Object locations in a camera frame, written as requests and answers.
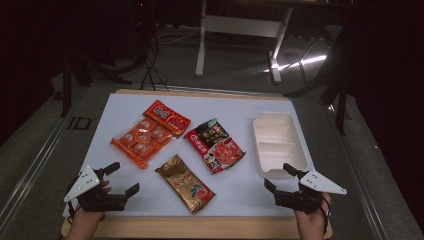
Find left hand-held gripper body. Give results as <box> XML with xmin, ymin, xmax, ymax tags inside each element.
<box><xmin>63</xmin><ymin>165</ymin><xmax>131</xmax><ymax>213</ymax></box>

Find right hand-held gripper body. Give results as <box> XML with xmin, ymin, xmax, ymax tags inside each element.
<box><xmin>273</xmin><ymin>169</ymin><xmax>348</xmax><ymax>215</ymax></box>

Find white divided food tray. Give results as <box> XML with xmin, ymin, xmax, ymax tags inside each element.
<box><xmin>252</xmin><ymin>111</ymin><xmax>309</xmax><ymax>180</ymax></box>

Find orange snack packet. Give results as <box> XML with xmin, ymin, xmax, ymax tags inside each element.
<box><xmin>110</xmin><ymin>99</ymin><xmax>192</xmax><ymax>170</ymax></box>

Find gold snack packet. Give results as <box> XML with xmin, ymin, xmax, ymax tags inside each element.
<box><xmin>154</xmin><ymin>153</ymin><xmax>216</xmax><ymax>215</ymax></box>

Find red and black snack packet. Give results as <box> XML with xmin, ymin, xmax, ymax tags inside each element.
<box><xmin>183</xmin><ymin>117</ymin><xmax>247</xmax><ymax>175</ymax></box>

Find person's left hand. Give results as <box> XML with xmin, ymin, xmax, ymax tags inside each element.
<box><xmin>66</xmin><ymin>179</ymin><xmax>113</xmax><ymax>234</ymax></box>

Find person's right hand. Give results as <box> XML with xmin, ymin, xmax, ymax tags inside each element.
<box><xmin>293</xmin><ymin>192</ymin><xmax>333</xmax><ymax>240</ymax></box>

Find black metal stand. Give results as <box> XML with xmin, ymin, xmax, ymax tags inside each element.
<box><xmin>60</xmin><ymin>49</ymin><xmax>133</xmax><ymax>118</ymax></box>
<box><xmin>284</xmin><ymin>66</ymin><xmax>354</xmax><ymax>136</ymax></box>

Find wooden table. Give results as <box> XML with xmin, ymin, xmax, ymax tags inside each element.
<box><xmin>60</xmin><ymin>88</ymin><xmax>334</xmax><ymax>240</ymax></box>

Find white table mat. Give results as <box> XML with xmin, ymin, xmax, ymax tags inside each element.
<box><xmin>62</xmin><ymin>93</ymin><xmax>323</xmax><ymax>218</ymax></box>

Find left hand-held gripper cable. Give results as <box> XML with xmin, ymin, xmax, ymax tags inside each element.
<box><xmin>65</xmin><ymin>201</ymin><xmax>77</xmax><ymax>225</ymax></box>

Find metal floor rail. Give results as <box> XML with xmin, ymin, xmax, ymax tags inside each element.
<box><xmin>328</xmin><ymin>106</ymin><xmax>391</xmax><ymax>240</ymax></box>
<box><xmin>0</xmin><ymin>86</ymin><xmax>88</xmax><ymax>228</ymax></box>

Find black floor cables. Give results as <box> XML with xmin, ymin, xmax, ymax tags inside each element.
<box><xmin>139</xmin><ymin>19</ymin><xmax>169</xmax><ymax>92</ymax></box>

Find white desk frame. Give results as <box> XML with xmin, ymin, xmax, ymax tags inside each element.
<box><xmin>194</xmin><ymin>0</ymin><xmax>294</xmax><ymax>85</ymax></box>

